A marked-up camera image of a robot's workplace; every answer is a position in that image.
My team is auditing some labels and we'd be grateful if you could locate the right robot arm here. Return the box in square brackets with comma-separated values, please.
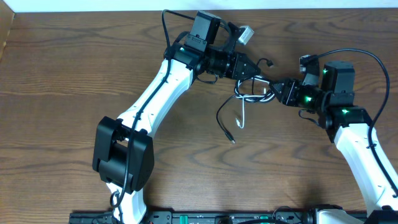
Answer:
[269, 61, 397, 223]

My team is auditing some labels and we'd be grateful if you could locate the black usb cable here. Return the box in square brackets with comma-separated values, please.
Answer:
[216, 57, 275, 144]

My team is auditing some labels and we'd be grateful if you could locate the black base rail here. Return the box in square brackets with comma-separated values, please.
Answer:
[68, 208, 317, 224]

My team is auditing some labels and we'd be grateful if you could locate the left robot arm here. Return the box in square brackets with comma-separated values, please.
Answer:
[92, 11, 259, 223]

